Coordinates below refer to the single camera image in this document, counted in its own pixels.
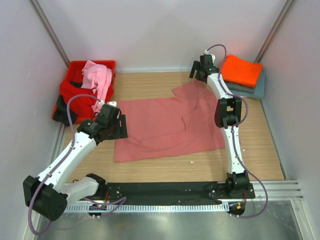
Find red plastic bin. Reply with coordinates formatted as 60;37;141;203
52;60;116;124

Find black t-shirt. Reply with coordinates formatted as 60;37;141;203
52;95;78;127

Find folded grey t-shirt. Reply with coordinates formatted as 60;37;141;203
225;81;255;94

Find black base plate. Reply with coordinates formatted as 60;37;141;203
88;181;256;206

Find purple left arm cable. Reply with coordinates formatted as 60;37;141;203
27;94;127;236

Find aluminium frame rail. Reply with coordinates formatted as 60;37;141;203
29;0;70;67

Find red t-shirt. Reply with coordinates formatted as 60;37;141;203
59;81;106;118

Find slotted white cable duct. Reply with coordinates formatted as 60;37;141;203
64;202;229;214

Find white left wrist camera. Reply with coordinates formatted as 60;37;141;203
98;100;117;107

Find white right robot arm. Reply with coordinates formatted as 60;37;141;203
189;50;250;198

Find light pink t-shirt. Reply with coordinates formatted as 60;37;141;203
81;60;113;112

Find dusty rose t-shirt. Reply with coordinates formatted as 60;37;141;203
114;80;225;163

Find folded blue-grey t-shirt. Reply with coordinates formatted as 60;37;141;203
231;69;266;100

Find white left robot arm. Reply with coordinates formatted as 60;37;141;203
22;101;128;222

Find folded orange t-shirt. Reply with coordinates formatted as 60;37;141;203
219;55;264;88

